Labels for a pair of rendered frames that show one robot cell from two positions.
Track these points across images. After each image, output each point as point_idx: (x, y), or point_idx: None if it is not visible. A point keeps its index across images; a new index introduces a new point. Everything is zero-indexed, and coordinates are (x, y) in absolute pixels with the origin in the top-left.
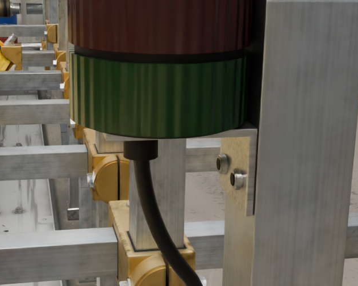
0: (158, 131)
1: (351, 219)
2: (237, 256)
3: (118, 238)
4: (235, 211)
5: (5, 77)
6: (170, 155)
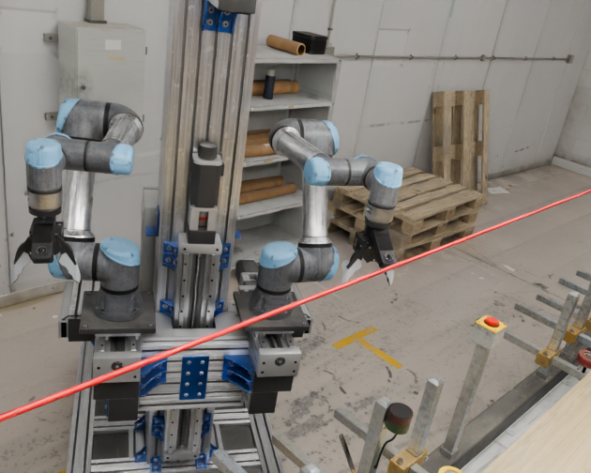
0: None
1: (241, 472)
2: (383, 434)
3: None
4: (383, 431)
5: None
6: None
